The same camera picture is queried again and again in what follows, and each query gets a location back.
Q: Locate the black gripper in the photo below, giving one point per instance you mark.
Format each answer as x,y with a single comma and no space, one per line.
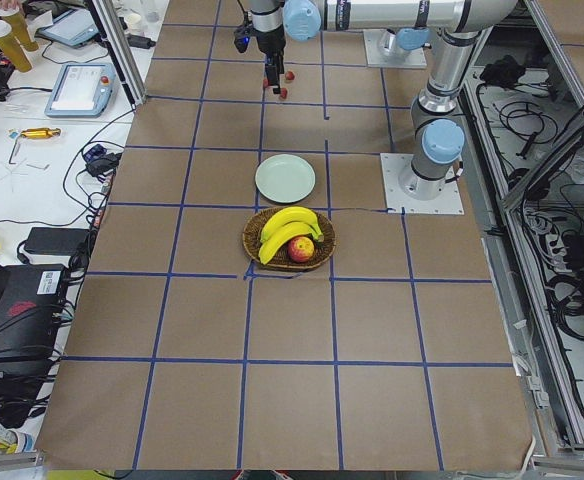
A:
271,43

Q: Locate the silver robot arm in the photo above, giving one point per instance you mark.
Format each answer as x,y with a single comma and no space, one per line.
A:
439,139
272,22

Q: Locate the pale green plate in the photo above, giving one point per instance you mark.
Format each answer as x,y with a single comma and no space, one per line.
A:
285,178

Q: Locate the white paper cup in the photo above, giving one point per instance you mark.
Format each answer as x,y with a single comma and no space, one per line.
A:
134,23

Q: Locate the yellow banana bunch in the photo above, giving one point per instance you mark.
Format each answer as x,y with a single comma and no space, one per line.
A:
283,226

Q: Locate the red yellow apple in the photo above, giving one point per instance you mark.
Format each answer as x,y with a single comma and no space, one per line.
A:
301,249

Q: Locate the woven wicker basket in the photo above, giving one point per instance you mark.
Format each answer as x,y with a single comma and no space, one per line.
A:
281,261

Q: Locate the blue teach pendant near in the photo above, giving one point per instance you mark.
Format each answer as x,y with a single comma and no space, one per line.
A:
81,90

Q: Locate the blue teach pendant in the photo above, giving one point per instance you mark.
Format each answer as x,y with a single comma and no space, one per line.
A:
81,90
74,28

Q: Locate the blue teach pendant far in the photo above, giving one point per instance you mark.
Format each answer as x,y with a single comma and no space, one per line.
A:
74,28

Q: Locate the yellow bottle white cap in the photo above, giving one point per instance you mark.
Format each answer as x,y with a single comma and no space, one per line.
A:
11,48

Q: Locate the black power adapter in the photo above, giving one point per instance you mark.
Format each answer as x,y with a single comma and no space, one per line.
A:
51,241

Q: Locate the black computer box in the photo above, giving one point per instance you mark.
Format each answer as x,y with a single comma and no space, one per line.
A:
32,310

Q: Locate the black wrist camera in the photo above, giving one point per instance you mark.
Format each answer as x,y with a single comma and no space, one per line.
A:
242,36

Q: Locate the aluminium frame post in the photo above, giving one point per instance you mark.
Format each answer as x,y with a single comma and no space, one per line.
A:
112,34

